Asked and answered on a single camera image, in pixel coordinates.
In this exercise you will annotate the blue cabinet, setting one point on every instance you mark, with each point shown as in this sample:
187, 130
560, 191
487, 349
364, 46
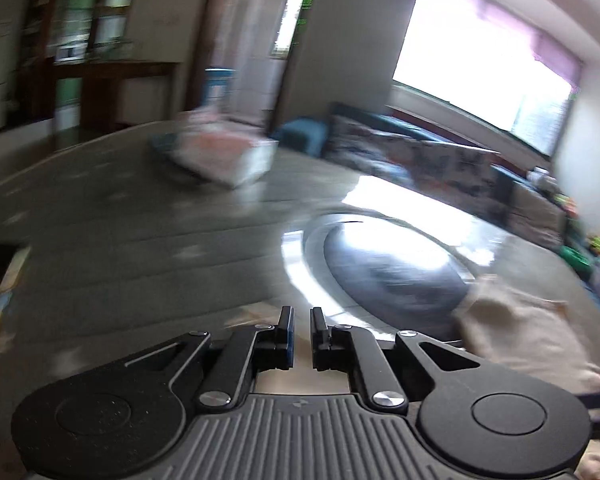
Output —
219, 87

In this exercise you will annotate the dark wooden door frame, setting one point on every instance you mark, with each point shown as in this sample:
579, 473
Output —
205, 35

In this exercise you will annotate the tissue box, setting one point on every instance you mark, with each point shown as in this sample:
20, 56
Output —
220, 152

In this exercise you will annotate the wooden display cabinet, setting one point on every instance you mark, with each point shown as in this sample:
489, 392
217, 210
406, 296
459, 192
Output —
105, 80

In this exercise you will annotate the round metal hot pot inset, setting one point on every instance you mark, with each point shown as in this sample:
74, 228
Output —
380, 270

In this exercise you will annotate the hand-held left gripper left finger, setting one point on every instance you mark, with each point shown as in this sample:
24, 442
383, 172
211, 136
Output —
287, 342

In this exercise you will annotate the beige sweater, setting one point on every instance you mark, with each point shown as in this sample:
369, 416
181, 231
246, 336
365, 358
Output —
520, 335

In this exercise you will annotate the purple roller blind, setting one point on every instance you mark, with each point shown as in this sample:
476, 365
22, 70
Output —
545, 45

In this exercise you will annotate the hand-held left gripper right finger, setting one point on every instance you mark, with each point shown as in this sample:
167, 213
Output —
316, 342

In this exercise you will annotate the blue sofa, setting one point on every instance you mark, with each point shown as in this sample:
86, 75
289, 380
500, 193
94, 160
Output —
300, 135

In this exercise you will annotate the large butterfly print cushion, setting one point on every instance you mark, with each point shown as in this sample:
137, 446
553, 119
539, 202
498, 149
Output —
455, 172

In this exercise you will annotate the small butterfly print cushion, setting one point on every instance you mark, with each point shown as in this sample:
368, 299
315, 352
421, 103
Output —
370, 147

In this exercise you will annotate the green bowl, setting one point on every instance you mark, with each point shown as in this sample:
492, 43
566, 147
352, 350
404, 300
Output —
575, 256

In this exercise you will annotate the grey quilted star table cover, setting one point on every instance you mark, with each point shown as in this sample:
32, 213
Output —
130, 260

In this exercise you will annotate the grey cushion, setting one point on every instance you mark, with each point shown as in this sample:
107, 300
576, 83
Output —
537, 215

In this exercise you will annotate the window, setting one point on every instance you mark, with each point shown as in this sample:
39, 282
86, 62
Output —
470, 75

